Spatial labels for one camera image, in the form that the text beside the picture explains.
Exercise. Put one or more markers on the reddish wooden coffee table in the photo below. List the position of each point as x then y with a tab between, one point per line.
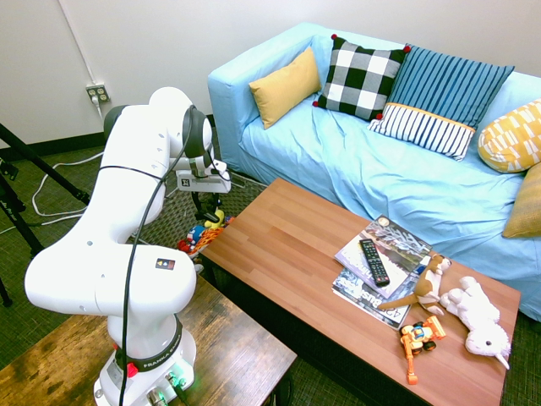
304	270

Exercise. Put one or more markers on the light blue sofa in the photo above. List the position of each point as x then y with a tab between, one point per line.
401	182

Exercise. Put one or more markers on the black white checked pillow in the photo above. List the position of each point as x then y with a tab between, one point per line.
359	78

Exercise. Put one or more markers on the orange toy excavator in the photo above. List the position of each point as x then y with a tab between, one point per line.
418	334

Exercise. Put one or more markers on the blue red plush toy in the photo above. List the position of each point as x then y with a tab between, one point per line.
193	237

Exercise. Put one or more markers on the blue striped pillow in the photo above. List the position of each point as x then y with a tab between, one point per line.
439	97

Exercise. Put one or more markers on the brown kangaroo plush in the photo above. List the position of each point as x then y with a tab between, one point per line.
429	281

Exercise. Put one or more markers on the dark woven wicker basket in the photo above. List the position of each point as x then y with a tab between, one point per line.
177	211

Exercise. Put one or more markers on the orange striped plush toy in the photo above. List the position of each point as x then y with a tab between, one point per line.
207	241

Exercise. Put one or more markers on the yellow white patterned pillow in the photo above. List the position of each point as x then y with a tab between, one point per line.
511	137

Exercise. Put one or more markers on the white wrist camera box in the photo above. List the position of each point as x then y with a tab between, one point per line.
220	169

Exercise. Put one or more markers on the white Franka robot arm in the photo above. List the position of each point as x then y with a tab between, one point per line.
135	177

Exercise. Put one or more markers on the business magazine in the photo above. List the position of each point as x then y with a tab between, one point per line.
363	298

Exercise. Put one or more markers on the white unicorn plush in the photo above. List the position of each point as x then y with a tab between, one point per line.
477	317

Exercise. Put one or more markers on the magazine with landscape cover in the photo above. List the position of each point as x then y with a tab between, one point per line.
401	249

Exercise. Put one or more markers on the black gamepad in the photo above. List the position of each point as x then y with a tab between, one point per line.
208	210

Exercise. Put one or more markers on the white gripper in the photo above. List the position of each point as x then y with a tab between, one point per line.
203	182

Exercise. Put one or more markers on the black TV remote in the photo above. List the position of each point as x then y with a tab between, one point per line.
374	262

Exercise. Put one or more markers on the yellow plush toy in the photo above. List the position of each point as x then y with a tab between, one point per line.
216	221

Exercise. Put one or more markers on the mustard woven pillow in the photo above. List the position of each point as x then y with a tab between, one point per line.
528	207

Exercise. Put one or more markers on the plain yellow pillow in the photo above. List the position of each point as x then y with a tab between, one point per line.
285	86

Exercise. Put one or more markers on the rustic dark wooden table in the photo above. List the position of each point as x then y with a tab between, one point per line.
236	342

